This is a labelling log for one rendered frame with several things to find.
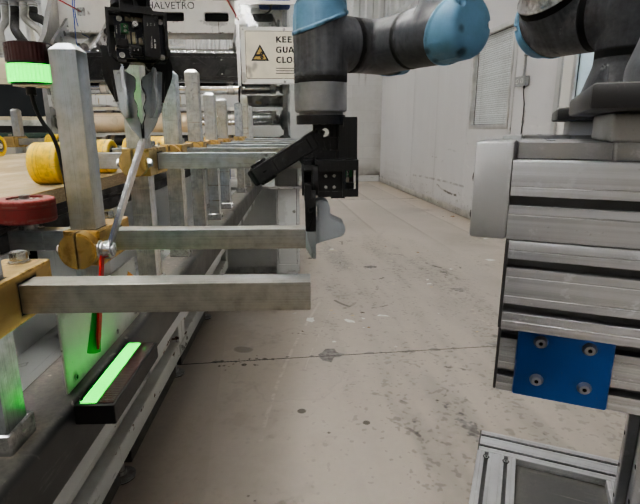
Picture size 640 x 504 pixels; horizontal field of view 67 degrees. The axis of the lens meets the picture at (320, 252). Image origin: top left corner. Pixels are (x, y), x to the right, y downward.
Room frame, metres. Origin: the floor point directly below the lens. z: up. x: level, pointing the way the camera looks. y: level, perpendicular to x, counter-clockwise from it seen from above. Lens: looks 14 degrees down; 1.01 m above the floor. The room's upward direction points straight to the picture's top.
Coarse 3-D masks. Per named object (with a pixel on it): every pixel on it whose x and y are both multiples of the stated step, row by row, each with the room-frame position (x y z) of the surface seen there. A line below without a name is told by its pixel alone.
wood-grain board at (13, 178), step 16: (0, 160) 1.69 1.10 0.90; (16, 160) 1.69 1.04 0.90; (0, 176) 1.11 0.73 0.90; (16, 176) 1.11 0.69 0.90; (112, 176) 1.16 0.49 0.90; (0, 192) 0.83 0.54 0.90; (16, 192) 0.83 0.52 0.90; (32, 192) 0.83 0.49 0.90; (48, 192) 0.86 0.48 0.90; (64, 192) 0.92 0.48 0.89
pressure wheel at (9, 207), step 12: (0, 204) 0.67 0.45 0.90; (12, 204) 0.67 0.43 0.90; (24, 204) 0.68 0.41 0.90; (36, 204) 0.69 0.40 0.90; (48, 204) 0.70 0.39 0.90; (0, 216) 0.67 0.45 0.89; (12, 216) 0.67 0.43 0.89; (24, 216) 0.68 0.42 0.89; (36, 216) 0.68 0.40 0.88; (48, 216) 0.70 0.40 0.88; (24, 228) 0.70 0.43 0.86; (36, 228) 0.71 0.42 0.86; (36, 252) 0.71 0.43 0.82
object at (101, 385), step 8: (128, 344) 0.65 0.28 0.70; (136, 344) 0.65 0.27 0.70; (128, 352) 0.63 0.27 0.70; (120, 360) 0.60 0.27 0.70; (112, 368) 0.58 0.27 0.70; (120, 368) 0.58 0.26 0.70; (104, 376) 0.56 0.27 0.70; (112, 376) 0.56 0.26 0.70; (96, 384) 0.54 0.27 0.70; (104, 384) 0.54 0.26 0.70; (88, 392) 0.52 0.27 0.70; (96, 392) 0.52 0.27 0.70; (88, 400) 0.50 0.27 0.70; (96, 400) 0.50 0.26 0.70
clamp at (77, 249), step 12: (108, 228) 0.68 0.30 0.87; (72, 240) 0.63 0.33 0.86; (84, 240) 0.63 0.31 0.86; (96, 240) 0.65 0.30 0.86; (60, 252) 0.63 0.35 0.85; (72, 252) 0.63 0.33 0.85; (84, 252) 0.63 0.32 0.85; (96, 252) 0.64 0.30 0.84; (120, 252) 0.72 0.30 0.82; (72, 264) 0.63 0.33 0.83; (84, 264) 0.63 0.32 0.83; (96, 264) 0.65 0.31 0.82
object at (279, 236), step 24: (24, 240) 0.69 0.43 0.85; (48, 240) 0.70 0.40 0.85; (120, 240) 0.70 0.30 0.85; (144, 240) 0.70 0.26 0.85; (168, 240) 0.70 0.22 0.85; (192, 240) 0.71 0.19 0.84; (216, 240) 0.71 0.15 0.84; (240, 240) 0.71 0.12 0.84; (264, 240) 0.71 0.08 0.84; (288, 240) 0.71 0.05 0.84
